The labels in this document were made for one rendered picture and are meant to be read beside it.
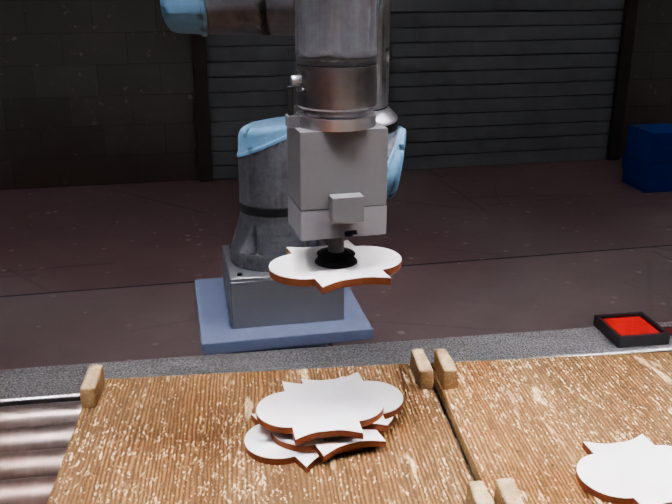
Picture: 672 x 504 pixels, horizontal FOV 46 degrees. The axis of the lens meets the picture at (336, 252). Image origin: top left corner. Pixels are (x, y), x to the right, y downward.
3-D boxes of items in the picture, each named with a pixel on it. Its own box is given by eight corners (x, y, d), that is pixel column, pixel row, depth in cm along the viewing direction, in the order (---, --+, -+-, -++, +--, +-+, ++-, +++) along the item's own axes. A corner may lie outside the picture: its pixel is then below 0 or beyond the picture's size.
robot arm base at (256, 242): (224, 247, 138) (222, 192, 135) (309, 241, 141) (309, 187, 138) (237, 275, 124) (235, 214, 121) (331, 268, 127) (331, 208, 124)
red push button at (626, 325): (600, 327, 116) (601, 318, 115) (638, 324, 116) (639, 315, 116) (620, 345, 110) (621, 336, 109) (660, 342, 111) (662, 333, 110)
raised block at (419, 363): (409, 367, 100) (409, 347, 99) (423, 366, 100) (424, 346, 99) (418, 391, 94) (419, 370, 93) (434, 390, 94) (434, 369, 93)
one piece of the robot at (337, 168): (299, 96, 67) (302, 276, 73) (400, 92, 69) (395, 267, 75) (278, 81, 76) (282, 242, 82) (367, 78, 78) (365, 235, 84)
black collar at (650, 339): (592, 325, 116) (593, 314, 116) (641, 321, 117) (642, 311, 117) (617, 348, 109) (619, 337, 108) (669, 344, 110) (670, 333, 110)
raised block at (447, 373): (431, 366, 100) (432, 347, 99) (446, 366, 100) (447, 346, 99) (442, 390, 94) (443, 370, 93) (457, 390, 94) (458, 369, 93)
